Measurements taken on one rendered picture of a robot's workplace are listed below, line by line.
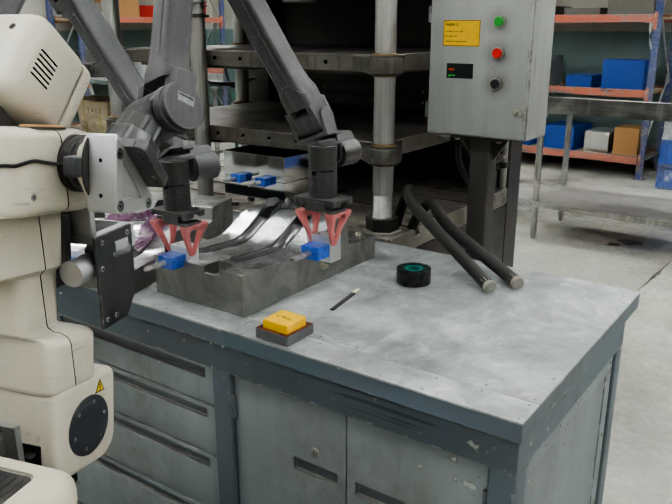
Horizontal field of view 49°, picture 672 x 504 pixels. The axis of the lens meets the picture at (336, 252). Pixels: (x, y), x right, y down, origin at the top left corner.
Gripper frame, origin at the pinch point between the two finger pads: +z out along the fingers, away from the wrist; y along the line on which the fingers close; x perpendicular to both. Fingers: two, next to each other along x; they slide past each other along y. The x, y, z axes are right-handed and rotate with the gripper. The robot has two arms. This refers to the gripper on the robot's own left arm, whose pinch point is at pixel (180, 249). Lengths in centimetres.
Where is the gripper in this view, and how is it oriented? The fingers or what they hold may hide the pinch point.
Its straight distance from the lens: 162.2
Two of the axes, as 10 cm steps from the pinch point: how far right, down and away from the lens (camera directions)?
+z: 0.1, 9.5, 3.0
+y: -8.2, -1.7, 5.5
